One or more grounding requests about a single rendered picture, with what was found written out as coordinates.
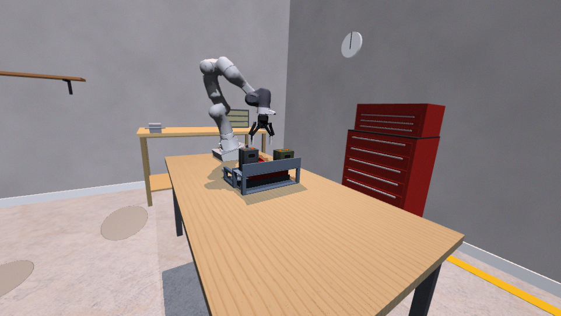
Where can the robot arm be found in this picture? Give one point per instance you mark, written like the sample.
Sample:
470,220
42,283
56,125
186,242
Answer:
261,98

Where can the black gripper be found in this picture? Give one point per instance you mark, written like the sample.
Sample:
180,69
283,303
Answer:
262,123

